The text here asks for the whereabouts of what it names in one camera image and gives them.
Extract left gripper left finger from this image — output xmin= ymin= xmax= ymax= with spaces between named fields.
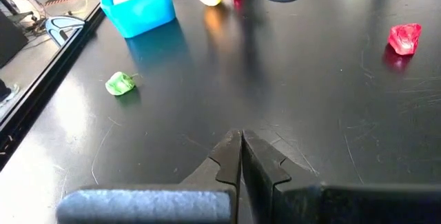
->
xmin=57 ymin=129 xmax=243 ymax=224

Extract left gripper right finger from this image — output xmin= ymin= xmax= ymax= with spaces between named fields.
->
xmin=242 ymin=129 xmax=441 ymax=224

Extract blue plastic basket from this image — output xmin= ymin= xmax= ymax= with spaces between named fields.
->
xmin=98 ymin=0 xmax=176 ymax=39

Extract grey curved floor stand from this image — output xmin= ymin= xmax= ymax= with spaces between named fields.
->
xmin=44 ymin=15 xmax=86 ymax=48

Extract black floor case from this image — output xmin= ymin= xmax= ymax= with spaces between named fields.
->
xmin=0 ymin=10 xmax=29 ymax=69

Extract black aluminium table frame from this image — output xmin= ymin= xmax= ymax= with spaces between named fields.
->
xmin=0 ymin=5 xmax=106 ymax=172

